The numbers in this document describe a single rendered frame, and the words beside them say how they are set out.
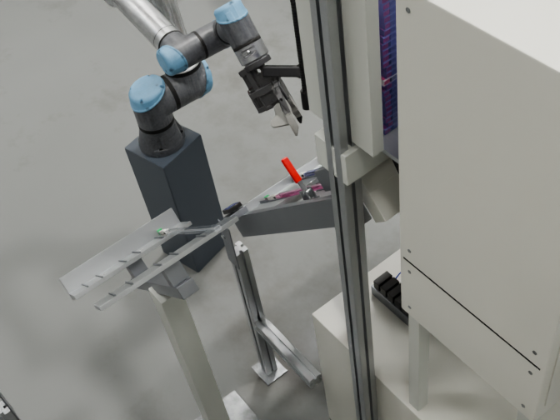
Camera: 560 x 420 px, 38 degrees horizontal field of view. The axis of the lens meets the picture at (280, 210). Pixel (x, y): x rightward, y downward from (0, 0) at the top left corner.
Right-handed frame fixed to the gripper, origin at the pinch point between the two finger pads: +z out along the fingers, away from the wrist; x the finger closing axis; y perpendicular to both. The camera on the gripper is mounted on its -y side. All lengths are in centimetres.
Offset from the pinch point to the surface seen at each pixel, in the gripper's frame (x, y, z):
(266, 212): 20.7, 13.5, 10.6
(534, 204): 98, -37, 7
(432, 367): 28, -5, 60
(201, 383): 10, 55, 47
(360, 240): 57, -9, 15
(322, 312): 13.7, 15.0, 41.5
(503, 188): 94, -35, 5
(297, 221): 33.3, 5.2, 12.4
